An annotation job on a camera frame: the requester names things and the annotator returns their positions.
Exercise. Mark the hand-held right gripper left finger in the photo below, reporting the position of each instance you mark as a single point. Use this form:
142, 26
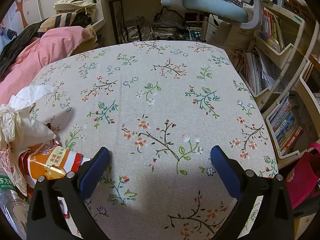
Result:
95, 173

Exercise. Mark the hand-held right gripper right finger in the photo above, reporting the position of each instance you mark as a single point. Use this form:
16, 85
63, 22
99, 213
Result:
225, 173

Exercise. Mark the orange peel scrap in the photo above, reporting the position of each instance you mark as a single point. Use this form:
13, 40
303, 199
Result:
50, 160

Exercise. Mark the clear plastic bottle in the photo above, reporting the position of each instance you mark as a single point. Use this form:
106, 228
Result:
10, 200

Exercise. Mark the white plastic bag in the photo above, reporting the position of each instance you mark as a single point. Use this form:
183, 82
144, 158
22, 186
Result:
10, 125

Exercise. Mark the large white tissue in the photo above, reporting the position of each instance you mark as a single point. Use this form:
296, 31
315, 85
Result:
32, 95

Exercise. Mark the white tiered storage rack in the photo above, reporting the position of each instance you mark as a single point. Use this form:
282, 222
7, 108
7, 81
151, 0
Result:
272, 135

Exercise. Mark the row of colourful books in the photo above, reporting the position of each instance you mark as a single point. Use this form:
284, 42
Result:
285, 127

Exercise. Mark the magenta tote bag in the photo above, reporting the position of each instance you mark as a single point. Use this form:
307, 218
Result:
305, 177

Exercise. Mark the floral tablecloth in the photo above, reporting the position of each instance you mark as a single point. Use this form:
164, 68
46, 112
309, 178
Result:
162, 92

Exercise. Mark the pile of notebooks and papers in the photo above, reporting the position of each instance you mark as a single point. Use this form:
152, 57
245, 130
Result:
257, 70

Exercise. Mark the pink blanket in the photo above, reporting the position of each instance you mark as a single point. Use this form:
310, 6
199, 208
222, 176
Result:
37, 60

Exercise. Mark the row of dark books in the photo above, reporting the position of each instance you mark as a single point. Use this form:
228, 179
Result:
312, 77

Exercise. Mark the white book rack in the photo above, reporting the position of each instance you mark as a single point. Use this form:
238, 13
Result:
285, 52

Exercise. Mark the green and white box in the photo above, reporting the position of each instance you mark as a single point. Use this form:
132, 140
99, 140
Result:
195, 33

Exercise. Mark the black jacket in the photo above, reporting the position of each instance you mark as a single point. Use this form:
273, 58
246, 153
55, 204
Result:
15, 45

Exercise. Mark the stack of newspapers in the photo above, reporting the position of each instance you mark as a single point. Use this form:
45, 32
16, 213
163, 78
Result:
167, 30

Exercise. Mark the dark framed picture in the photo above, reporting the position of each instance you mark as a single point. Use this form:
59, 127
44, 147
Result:
117, 20

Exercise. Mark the row of upright books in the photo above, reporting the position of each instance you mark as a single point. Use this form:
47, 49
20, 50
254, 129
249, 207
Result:
271, 25

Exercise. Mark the beige striped pillow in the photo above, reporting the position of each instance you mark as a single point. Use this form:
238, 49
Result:
62, 18

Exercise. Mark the beige canvas bag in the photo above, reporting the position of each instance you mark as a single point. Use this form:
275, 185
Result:
72, 6

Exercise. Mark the blue office chair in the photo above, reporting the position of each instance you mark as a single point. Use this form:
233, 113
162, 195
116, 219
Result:
207, 5

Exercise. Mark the transparent bag with black frame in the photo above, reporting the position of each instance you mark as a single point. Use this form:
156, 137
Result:
135, 32

